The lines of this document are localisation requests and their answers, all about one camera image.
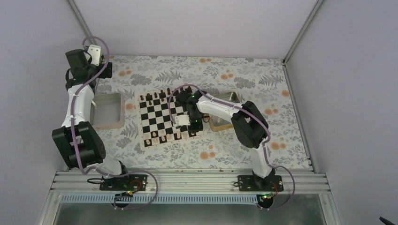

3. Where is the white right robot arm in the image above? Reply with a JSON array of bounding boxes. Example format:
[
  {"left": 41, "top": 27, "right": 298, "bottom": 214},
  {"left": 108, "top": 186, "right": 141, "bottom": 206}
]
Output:
[{"left": 173, "top": 90, "right": 275, "bottom": 191}]

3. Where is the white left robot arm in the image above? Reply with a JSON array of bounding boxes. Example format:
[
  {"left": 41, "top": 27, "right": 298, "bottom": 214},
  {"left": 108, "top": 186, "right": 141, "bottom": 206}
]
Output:
[{"left": 52, "top": 45, "right": 112, "bottom": 169}]

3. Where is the gold metal tin tray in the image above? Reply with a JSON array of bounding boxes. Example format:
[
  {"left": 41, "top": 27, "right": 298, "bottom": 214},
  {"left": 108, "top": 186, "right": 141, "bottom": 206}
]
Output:
[{"left": 207, "top": 91, "right": 241, "bottom": 132}]

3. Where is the pink tin lid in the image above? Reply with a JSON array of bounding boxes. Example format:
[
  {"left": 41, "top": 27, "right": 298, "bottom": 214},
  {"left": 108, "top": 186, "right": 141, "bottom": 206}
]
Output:
[{"left": 90, "top": 92, "right": 125, "bottom": 131}]

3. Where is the black white chessboard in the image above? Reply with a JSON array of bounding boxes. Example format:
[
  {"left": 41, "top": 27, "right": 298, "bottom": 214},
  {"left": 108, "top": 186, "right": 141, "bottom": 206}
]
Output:
[{"left": 135, "top": 88, "right": 207, "bottom": 150}]

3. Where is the floral patterned table mat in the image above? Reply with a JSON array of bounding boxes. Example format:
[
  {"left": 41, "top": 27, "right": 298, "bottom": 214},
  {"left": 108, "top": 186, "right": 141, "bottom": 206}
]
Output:
[{"left": 96, "top": 55, "right": 309, "bottom": 169}]

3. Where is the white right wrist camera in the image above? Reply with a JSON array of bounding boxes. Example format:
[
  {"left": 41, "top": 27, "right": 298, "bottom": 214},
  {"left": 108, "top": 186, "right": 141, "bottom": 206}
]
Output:
[{"left": 175, "top": 114, "right": 191, "bottom": 127}]

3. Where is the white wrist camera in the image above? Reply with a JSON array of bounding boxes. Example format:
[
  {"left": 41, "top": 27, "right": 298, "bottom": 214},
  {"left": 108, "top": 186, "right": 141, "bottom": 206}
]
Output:
[
  {"left": 175, "top": 114, "right": 191, "bottom": 127},
  {"left": 87, "top": 45, "right": 102, "bottom": 66}
]

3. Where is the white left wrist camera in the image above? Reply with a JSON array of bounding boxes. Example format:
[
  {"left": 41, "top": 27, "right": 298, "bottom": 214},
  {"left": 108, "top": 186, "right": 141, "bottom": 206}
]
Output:
[{"left": 87, "top": 45, "right": 102, "bottom": 66}]

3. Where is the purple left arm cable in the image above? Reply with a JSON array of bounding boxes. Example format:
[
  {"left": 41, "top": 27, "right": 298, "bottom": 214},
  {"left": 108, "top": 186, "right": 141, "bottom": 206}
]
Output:
[{"left": 69, "top": 36, "right": 159, "bottom": 210}]

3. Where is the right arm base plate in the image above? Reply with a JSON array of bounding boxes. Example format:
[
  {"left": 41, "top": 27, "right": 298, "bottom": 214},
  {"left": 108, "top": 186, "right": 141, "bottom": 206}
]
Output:
[{"left": 234, "top": 175, "right": 284, "bottom": 192}]

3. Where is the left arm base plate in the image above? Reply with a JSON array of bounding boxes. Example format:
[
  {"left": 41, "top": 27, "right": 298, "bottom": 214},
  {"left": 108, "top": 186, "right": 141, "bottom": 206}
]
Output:
[{"left": 99, "top": 174, "right": 148, "bottom": 192}]

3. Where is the aluminium rail frame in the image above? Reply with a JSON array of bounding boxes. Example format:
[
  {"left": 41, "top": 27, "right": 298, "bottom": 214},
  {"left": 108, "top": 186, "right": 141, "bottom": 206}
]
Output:
[{"left": 50, "top": 168, "right": 331, "bottom": 194}]

